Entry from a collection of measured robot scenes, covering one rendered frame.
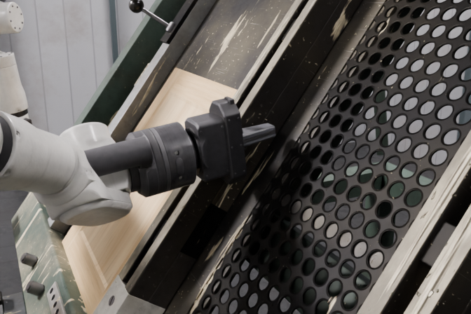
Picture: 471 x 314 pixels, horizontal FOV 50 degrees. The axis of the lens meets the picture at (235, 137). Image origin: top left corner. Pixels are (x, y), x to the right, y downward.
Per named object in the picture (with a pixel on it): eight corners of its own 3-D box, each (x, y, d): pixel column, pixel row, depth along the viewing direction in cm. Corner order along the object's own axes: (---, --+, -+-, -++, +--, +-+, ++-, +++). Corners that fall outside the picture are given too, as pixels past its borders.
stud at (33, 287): (37, 292, 106) (24, 287, 104) (43, 282, 106) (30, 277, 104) (38, 298, 104) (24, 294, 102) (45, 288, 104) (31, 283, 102)
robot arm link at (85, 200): (99, 228, 67) (36, 225, 54) (80, 167, 69) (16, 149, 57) (142, 209, 66) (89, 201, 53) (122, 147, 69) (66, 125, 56)
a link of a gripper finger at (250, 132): (277, 132, 74) (240, 142, 71) (266, 127, 76) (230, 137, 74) (277, 121, 73) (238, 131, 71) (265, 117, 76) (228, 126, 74)
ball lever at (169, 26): (172, 38, 129) (127, 9, 129) (179, 26, 129) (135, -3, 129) (170, 34, 125) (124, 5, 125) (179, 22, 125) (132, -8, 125)
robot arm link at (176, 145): (254, 190, 71) (173, 215, 66) (225, 169, 79) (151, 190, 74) (244, 102, 67) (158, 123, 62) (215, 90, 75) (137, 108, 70)
